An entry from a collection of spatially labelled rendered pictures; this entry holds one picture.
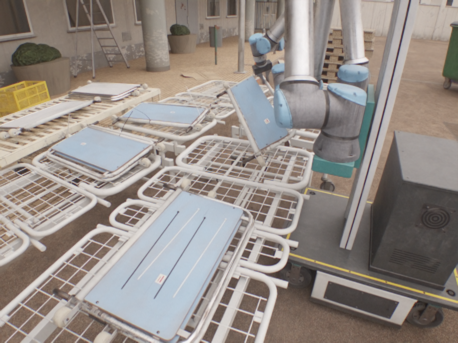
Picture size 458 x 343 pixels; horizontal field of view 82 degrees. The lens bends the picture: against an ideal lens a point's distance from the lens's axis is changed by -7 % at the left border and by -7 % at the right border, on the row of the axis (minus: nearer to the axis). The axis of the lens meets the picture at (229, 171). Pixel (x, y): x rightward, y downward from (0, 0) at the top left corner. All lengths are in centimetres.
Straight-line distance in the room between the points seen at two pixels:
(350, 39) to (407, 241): 105
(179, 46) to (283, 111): 985
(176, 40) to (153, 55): 322
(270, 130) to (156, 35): 612
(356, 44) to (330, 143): 74
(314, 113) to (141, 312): 90
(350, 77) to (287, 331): 131
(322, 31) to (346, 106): 43
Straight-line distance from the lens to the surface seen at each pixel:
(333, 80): 579
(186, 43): 1079
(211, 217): 132
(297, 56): 113
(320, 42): 142
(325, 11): 139
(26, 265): 225
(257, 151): 167
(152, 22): 759
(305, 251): 154
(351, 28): 174
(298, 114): 106
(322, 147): 119
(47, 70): 632
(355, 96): 110
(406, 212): 134
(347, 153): 117
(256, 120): 184
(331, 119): 110
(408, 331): 184
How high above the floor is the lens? 140
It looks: 30 degrees down
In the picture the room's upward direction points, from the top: straight up
